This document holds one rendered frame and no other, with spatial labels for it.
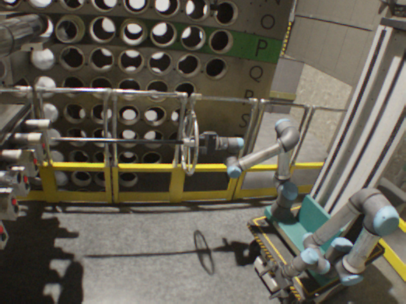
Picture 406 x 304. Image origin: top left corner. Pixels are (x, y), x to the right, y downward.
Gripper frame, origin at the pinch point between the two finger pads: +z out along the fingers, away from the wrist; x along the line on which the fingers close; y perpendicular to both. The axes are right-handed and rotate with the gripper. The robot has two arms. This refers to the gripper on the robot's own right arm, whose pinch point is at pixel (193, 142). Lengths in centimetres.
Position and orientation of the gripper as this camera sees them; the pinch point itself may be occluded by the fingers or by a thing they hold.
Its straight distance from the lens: 148.6
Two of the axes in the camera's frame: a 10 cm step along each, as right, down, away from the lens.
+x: -1.1, 9.4, 3.2
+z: -9.6, -0.2, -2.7
